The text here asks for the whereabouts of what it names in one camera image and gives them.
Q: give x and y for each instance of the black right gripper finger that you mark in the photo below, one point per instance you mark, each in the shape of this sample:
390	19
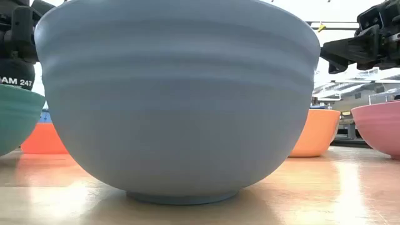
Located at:
356	47
337	66

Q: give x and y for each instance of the light orange bowl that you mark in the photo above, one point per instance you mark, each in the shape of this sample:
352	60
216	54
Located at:
315	134

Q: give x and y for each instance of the pale pink ribbed bowl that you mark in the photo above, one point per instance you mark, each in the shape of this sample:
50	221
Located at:
379	128

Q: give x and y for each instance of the teal ribbed bowl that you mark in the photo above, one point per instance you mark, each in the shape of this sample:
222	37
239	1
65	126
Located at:
15	118

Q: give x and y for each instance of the red-orange bowl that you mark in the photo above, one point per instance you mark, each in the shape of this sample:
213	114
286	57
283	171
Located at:
43	140

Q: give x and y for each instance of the light grey-blue ribbed bowl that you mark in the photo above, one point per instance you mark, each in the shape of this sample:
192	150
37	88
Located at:
178	109

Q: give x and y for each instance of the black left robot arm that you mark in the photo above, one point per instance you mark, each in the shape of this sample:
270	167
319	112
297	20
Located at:
15	72

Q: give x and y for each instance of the white background workbench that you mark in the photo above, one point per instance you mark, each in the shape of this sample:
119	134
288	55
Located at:
353	90

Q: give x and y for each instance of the yellow tag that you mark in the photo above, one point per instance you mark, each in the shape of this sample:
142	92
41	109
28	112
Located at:
321	27

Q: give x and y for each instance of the dark background cart base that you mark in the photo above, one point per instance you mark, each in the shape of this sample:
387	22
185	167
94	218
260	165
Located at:
351	134

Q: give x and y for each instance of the white overhead rail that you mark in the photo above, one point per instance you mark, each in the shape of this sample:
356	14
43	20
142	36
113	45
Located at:
340	25

